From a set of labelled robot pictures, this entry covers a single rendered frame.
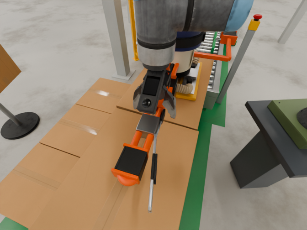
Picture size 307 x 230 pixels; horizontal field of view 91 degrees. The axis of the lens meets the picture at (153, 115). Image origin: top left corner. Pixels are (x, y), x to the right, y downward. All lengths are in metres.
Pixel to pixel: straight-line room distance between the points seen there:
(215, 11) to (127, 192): 0.52
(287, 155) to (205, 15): 0.87
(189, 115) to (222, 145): 1.17
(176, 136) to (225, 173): 1.13
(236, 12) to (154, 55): 0.17
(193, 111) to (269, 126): 0.54
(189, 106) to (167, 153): 0.27
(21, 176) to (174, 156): 0.96
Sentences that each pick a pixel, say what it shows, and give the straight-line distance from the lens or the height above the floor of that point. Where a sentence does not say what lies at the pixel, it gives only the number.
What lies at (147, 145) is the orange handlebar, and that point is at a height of 1.08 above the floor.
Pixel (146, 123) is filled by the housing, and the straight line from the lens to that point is 0.49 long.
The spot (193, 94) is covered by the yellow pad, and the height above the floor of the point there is 0.97.
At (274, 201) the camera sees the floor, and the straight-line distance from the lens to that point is 1.83.
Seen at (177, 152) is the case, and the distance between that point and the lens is 0.61.
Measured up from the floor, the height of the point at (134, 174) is 1.09.
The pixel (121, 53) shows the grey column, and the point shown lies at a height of 0.40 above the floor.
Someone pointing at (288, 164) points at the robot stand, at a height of 0.75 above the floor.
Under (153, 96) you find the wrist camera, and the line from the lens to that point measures 0.38.
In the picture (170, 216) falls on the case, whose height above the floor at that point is 0.94.
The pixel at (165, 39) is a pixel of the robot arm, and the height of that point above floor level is 1.34.
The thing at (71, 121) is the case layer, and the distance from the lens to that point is 1.35.
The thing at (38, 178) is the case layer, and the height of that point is 0.54.
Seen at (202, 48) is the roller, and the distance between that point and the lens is 2.25.
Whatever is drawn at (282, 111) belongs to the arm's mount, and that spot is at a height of 0.81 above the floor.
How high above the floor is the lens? 1.48
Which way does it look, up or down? 50 degrees down
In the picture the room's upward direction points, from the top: straight up
